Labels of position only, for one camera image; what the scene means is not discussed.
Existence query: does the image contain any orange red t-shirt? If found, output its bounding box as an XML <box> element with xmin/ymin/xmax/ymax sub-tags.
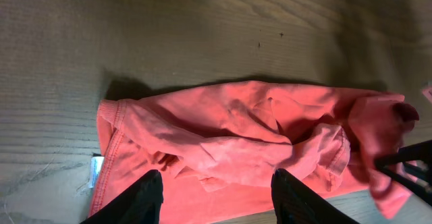
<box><xmin>90</xmin><ymin>81</ymin><xmax>419</xmax><ymax>223</ymax></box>

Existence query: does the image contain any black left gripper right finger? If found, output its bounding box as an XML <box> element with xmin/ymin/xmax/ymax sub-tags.
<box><xmin>271</xmin><ymin>169</ymin><xmax>358</xmax><ymax>224</ymax></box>

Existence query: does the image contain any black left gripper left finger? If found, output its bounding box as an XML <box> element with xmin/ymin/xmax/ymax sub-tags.
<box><xmin>80</xmin><ymin>169</ymin><xmax>163</xmax><ymax>224</ymax></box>

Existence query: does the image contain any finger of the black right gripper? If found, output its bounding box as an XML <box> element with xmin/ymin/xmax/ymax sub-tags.
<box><xmin>375</xmin><ymin>140</ymin><xmax>431</xmax><ymax>167</ymax></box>
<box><xmin>377</xmin><ymin>165</ymin><xmax>432</xmax><ymax>206</ymax></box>

